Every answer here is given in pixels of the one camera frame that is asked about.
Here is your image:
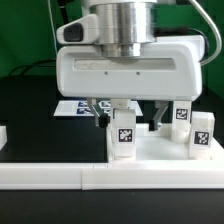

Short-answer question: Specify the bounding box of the white square table top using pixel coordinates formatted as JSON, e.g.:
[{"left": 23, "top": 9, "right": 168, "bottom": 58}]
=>
[{"left": 106, "top": 124, "right": 224, "bottom": 162}]

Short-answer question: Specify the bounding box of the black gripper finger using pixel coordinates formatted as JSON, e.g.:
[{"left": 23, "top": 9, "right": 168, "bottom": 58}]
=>
[
  {"left": 87, "top": 98, "right": 109, "bottom": 128},
  {"left": 149, "top": 101, "right": 169, "bottom": 131}
]

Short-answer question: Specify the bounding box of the white U-shaped obstacle fence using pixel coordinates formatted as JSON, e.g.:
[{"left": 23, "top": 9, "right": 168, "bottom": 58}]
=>
[{"left": 0, "top": 123, "right": 224, "bottom": 191}]

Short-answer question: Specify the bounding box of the white marker base plate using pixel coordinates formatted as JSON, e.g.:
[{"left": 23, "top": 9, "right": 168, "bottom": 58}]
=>
[{"left": 54, "top": 100, "right": 143, "bottom": 117}]

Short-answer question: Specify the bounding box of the white hanging cable left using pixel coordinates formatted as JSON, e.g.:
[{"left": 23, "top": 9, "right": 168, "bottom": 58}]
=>
[{"left": 46, "top": 0, "right": 60, "bottom": 51}]

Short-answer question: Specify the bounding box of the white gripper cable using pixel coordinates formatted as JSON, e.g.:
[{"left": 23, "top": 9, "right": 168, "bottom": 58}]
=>
[{"left": 188, "top": 0, "right": 223, "bottom": 67}]

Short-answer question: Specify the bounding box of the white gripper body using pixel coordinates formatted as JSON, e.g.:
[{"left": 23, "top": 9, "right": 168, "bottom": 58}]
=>
[{"left": 55, "top": 21, "right": 205, "bottom": 102}]

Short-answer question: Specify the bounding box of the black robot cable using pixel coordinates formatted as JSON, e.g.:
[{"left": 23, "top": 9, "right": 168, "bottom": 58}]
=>
[{"left": 7, "top": 59, "right": 58, "bottom": 78}]

